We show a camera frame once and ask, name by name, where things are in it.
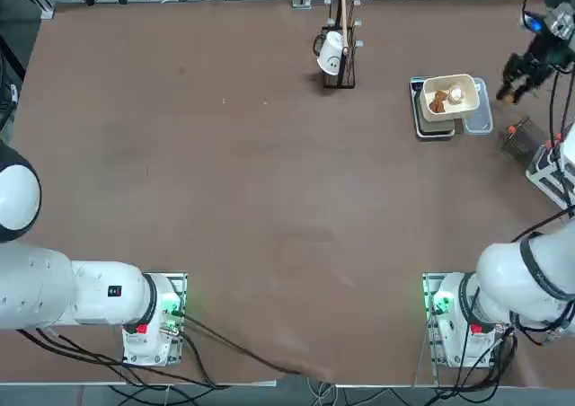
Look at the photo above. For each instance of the orange-brown food piece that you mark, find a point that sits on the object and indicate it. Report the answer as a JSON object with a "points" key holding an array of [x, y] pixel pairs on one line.
{"points": [[438, 103]]}

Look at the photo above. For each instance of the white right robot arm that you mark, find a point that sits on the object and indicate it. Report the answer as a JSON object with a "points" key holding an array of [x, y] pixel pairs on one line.
{"points": [[507, 280]]}

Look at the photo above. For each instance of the clear plastic container lid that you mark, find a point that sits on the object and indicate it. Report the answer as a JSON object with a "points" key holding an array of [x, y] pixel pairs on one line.
{"points": [[483, 118]]}

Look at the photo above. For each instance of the white smiley face mug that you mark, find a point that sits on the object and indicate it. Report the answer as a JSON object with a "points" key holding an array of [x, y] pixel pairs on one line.
{"points": [[330, 53]]}

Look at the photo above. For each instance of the small round brown item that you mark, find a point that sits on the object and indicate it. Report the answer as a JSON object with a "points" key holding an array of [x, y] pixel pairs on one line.
{"points": [[508, 97]]}

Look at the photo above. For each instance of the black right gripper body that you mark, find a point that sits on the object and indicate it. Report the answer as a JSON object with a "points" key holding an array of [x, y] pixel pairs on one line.
{"points": [[548, 53]]}

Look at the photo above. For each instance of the digital kitchen scale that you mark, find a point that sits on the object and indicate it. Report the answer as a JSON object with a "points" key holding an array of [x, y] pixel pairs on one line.
{"points": [[415, 109]]}

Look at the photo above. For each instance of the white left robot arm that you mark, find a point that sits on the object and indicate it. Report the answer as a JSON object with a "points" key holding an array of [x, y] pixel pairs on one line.
{"points": [[99, 293]]}

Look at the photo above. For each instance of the cream rectangular plastic tub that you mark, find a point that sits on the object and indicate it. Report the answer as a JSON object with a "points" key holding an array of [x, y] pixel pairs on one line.
{"points": [[469, 105]]}

